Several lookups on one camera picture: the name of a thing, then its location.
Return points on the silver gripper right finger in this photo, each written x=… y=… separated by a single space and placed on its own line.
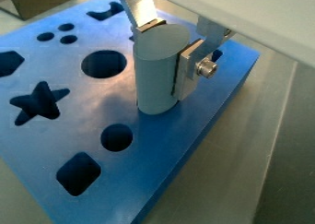
x=196 y=61

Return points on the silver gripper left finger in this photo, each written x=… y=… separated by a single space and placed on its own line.
x=141 y=15

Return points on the grey oval peg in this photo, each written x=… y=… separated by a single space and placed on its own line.
x=156 y=48

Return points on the blue shape sorter block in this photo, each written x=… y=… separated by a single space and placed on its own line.
x=90 y=156

